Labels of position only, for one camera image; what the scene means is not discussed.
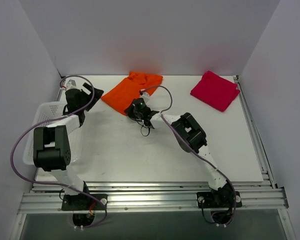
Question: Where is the white perforated plastic basket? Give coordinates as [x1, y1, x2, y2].
[22, 101, 84, 165]

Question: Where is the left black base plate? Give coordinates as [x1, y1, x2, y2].
[61, 193, 108, 211]

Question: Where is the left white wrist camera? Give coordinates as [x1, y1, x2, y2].
[60, 79, 77, 91]

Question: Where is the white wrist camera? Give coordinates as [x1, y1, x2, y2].
[139, 89, 151, 102]
[60, 79, 77, 91]

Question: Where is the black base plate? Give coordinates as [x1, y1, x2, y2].
[61, 193, 108, 211]
[196, 190, 234, 209]

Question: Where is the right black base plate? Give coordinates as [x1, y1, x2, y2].
[196, 190, 234, 209]

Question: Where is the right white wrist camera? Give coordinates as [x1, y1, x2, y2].
[139, 89, 151, 102]

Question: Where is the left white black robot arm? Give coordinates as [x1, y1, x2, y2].
[33, 80, 104, 210]

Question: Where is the folded magenta t-shirt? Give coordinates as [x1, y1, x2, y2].
[190, 71, 240, 113]

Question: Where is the aluminium rail frame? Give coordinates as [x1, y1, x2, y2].
[9, 74, 295, 240]

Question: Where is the thin black cable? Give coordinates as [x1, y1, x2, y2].
[139, 119, 152, 138]

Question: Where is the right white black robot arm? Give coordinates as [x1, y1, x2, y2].
[124, 97, 236, 207]

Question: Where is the orange t-shirt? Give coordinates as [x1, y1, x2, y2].
[101, 71, 163, 116]

